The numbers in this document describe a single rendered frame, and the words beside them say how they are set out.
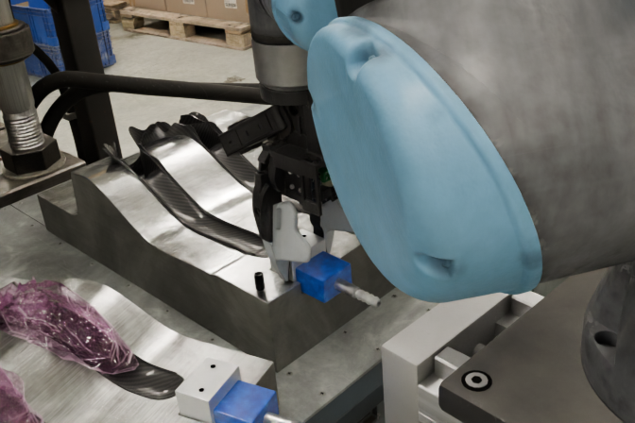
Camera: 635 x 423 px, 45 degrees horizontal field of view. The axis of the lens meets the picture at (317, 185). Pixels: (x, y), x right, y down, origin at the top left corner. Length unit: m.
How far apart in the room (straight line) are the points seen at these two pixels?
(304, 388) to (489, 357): 0.37
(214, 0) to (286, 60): 4.31
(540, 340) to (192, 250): 0.51
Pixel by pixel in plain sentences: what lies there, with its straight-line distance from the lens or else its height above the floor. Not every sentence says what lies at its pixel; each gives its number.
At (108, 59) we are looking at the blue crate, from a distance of 4.82.
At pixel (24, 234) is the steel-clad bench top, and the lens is 1.20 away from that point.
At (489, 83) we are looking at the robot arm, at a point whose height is 1.24.
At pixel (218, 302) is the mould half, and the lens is 0.85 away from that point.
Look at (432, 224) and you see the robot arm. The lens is 0.25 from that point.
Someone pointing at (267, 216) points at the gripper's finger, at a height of 0.97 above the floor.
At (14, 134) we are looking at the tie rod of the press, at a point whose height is 0.86.
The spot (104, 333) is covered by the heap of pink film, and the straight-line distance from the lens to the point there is 0.78.
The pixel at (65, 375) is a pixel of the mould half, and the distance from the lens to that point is 0.76.
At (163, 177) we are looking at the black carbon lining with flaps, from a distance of 1.00.
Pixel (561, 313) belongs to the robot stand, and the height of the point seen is 1.04.
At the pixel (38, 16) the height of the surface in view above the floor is 0.39.
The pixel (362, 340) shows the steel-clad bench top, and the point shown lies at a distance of 0.85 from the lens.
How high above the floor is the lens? 1.33
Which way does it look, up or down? 27 degrees down
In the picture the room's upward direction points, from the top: 5 degrees counter-clockwise
